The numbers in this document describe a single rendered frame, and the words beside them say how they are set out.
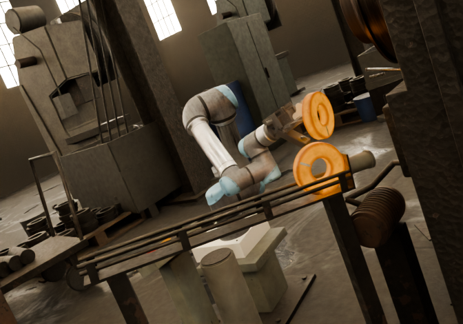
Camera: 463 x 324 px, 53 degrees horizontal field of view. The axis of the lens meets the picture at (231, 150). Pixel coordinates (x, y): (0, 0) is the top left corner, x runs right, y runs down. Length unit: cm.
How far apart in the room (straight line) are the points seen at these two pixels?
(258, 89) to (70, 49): 280
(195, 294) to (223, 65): 390
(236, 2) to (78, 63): 389
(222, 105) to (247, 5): 764
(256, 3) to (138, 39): 546
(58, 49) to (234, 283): 549
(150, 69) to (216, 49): 111
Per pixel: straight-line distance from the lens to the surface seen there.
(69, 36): 690
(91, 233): 437
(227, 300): 159
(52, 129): 720
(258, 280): 210
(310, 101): 151
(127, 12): 454
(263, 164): 169
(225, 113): 192
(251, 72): 526
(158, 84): 449
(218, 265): 153
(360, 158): 146
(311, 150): 138
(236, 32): 527
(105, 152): 441
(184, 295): 166
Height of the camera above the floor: 109
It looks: 10 degrees down
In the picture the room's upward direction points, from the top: 21 degrees counter-clockwise
